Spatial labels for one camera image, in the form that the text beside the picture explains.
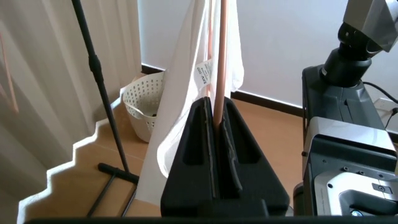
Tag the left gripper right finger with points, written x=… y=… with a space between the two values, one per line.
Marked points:
x=267 y=186

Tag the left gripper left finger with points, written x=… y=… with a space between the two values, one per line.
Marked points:
x=174 y=193

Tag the white printed t-shirt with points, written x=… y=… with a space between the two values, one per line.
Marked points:
x=177 y=93

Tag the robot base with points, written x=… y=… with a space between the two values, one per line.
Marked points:
x=342 y=149

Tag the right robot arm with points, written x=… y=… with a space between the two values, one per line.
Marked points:
x=351 y=62

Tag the white laundry basket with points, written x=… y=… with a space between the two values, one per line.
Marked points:
x=140 y=96

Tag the black clothes rack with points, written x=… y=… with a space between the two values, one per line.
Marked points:
x=99 y=81

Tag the beige curtain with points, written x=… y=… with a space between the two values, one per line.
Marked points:
x=46 y=62

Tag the white wall socket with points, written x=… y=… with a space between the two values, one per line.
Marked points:
x=384 y=104

